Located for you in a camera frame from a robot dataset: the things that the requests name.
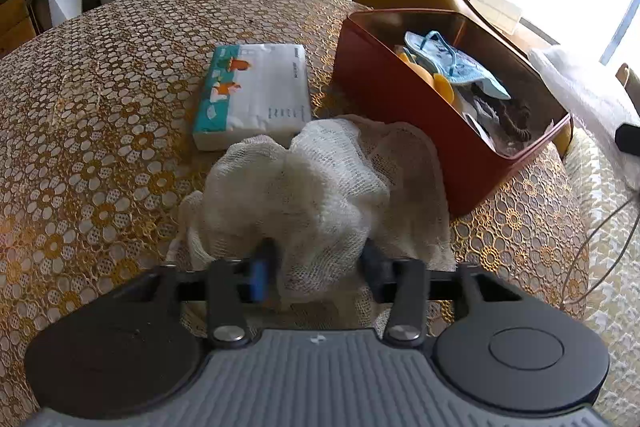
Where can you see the patterned seat cushion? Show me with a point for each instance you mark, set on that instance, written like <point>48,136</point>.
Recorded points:
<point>615,332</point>

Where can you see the black rounded object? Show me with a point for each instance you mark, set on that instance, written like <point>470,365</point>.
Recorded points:
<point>629,138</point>

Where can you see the tissue pack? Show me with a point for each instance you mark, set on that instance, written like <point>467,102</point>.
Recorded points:
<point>255,92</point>

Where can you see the lace tablecloth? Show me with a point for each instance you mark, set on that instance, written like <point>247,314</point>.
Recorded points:
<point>100,132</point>

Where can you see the white heater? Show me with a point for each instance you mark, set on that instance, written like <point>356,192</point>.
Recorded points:
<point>497,9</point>

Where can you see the wooden chair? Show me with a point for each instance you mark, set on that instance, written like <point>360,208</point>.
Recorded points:
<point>630,82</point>

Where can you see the white plastic bag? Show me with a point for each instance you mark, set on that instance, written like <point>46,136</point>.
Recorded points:
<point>310,192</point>

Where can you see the wooden drawer cabinet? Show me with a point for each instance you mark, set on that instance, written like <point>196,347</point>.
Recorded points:
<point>15,22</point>

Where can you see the red tin box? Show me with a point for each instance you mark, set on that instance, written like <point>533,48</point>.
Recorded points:
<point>400,122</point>

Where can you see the white quilted cloth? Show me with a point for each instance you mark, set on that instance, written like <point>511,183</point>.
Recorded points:
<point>575,82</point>

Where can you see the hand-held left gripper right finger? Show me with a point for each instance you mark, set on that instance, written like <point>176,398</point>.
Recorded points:
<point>375,272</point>

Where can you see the clear plastic bag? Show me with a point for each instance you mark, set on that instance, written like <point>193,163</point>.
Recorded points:
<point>500,142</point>

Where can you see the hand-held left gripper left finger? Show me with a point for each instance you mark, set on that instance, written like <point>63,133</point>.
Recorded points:
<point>261,277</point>

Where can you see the face mask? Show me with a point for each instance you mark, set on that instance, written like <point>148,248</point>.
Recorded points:
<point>450,57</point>

